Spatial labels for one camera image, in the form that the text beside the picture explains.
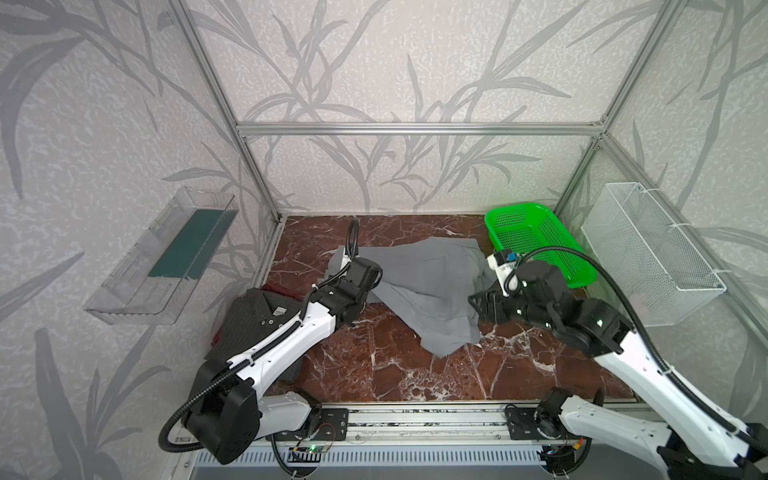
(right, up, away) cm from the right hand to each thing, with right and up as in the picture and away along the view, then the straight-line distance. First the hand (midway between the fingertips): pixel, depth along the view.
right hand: (478, 285), depth 69 cm
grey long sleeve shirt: (-10, -4, +30) cm, 32 cm away
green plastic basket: (+28, +16, +46) cm, 56 cm away
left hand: (-32, +2, +15) cm, 35 cm away
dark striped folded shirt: (-62, -12, +17) cm, 65 cm away
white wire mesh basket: (+36, +4, -8) cm, 37 cm away
